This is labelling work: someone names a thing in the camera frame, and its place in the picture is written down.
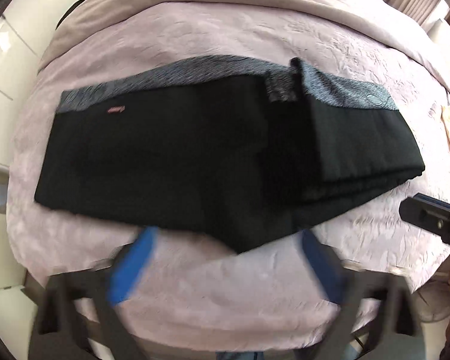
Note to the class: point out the black pants with grey waistband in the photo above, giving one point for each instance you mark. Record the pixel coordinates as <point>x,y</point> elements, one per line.
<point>238,148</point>

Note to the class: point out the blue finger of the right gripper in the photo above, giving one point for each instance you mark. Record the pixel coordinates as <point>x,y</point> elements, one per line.
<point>427,213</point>

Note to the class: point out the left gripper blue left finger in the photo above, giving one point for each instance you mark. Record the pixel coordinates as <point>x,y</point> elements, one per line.
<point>60,331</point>

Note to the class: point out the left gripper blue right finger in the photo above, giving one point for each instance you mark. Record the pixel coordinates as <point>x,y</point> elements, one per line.
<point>394,333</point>

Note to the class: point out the lilac embossed bed blanket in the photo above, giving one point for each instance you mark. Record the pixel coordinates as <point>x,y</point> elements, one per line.
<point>196,294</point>

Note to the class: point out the blue jeans legs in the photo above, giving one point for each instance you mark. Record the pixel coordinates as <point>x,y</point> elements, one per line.
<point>257,355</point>

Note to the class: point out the white glossy cabinet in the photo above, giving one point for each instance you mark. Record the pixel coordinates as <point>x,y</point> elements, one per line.
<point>26,28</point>

